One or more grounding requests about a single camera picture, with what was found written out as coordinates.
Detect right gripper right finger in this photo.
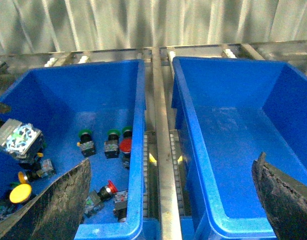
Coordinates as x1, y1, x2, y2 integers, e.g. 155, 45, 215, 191
251, 152, 307, 240

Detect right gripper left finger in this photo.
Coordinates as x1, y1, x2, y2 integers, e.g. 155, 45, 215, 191
0, 158, 91, 240

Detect red mushroom push button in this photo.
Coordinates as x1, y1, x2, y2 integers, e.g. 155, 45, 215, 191
0, 118, 46, 163

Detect large yellow mushroom button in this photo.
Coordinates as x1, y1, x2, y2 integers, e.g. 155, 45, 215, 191
9, 183, 36, 205

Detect red push button lying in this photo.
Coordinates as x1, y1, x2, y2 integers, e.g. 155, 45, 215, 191
84, 180, 118, 218

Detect small yellow push button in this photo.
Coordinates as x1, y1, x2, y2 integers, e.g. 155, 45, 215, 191
17, 158, 56, 184

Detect green push button lower left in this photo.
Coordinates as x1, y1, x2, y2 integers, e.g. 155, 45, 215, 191
0, 182, 20, 221

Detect green push button middle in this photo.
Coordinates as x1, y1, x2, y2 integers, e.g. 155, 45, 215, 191
77, 129, 97, 158

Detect green push button centre right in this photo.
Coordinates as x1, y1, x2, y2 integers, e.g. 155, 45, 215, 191
104, 129, 120, 159

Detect blue source bin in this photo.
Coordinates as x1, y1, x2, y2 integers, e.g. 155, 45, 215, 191
0, 59, 146, 240

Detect blue target bin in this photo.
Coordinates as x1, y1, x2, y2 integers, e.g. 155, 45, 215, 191
171, 56, 307, 240

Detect red push button by wall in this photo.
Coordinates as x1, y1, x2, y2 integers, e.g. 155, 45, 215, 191
119, 138, 132, 169

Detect green push button by wall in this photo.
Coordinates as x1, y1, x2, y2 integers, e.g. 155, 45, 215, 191
122, 125, 133, 140

